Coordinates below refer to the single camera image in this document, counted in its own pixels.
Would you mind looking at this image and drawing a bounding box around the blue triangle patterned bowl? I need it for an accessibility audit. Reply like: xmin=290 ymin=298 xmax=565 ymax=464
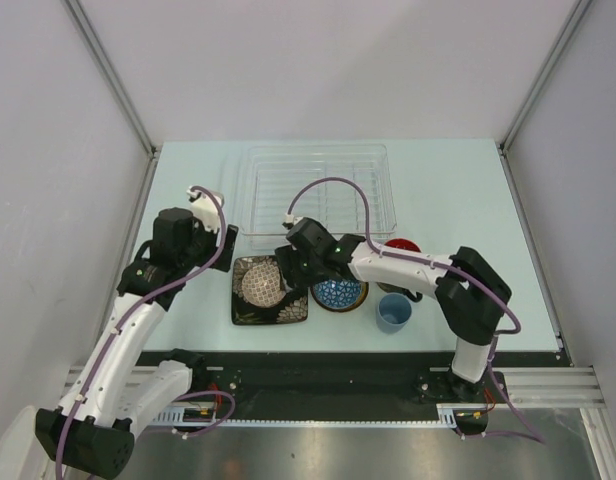
xmin=311 ymin=277 xmax=368 ymax=309

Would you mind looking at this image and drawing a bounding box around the pink patterned bowl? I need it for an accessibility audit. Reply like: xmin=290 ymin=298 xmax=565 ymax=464
xmin=241 ymin=263 xmax=286 ymax=308

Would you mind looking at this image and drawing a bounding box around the clear plastic dish rack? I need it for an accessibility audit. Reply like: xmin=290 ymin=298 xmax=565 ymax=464
xmin=236 ymin=144 xmax=397 ymax=252

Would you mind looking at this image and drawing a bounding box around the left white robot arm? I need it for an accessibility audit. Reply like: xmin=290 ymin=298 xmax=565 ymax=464
xmin=35 ymin=195 xmax=238 ymax=479

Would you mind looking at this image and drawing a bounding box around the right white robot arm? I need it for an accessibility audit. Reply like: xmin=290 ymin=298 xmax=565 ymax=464
xmin=275 ymin=218 xmax=520 ymax=401

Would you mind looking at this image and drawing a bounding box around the black floral square plate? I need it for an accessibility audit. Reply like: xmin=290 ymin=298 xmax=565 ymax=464
xmin=231 ymin=255 xmax=308 ymax=326

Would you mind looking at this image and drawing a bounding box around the yellow brown round saucer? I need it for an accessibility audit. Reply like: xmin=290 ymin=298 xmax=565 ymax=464
xmin=309 ymin=279 xmax=371 ymax=314

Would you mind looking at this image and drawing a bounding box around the red interior dark mug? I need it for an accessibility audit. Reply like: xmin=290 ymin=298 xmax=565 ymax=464
xmin=377 ymin=238 xmax=423 ymax=303

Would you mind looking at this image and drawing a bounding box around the light blue plastic cup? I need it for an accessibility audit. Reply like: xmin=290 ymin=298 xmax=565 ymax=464
xmin=376 ymin=293 xmax=412 ymax=334

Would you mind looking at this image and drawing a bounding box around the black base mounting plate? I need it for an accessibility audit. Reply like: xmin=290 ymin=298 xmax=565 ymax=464
xmin=138 ymin=350 xmax=571 ymax=422

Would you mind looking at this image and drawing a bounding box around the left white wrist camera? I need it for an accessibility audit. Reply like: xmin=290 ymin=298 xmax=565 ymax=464
xmin=187 ymin=186 xmax=224 ymax=234

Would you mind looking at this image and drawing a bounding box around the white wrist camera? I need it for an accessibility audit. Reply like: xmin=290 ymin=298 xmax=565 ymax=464
xmin=282 ymin=213 xmax=306 ymax=232
xmin=187 ymin=186 xmax=224 ymax=234

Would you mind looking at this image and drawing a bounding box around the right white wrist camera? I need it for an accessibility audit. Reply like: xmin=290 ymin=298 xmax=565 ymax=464
xmin=282 ymin=213 xmax=306 ymax=232

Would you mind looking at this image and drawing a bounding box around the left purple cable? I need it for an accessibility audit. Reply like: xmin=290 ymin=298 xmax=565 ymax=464
xmin=51 ymin=185 xmax=237 ymax=480

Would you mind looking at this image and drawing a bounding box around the purple cable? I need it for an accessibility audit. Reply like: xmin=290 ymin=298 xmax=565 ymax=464
xmin=286 ymin=176 xmax=547 ymax=444
xmin=51 ymin=185 xmax=237 ymax=480

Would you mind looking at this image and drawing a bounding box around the light blue cable duct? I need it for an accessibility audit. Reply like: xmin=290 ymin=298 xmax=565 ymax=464
xmin=149 ymin=402 xmax=457 ymax=430

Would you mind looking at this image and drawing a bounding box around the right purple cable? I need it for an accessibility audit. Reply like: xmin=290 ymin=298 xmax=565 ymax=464
xmin=286 ymin=176 xmax=547 ymax=444

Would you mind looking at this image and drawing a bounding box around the left aluminium frame post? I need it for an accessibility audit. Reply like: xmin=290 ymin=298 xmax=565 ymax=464
xmin=61 ymin=0 xmax=157 ymax=159

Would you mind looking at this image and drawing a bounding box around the aluminium frame post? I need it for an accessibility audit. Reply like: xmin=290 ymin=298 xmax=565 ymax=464
xmin=61 ymin=0 xmax=157 ymax=159
xmin=498 ymin=0 xmax=595 ymax=153

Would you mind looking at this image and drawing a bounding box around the aluminium front rail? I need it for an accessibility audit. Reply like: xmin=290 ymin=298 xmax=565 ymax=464
xmin=70 ymin=361 xmax=602 ymax=417

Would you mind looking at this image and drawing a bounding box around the right aluminium frame post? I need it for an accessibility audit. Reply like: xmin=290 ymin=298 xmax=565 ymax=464
xmin=498 ymin=0 xmax=595 ymax=153

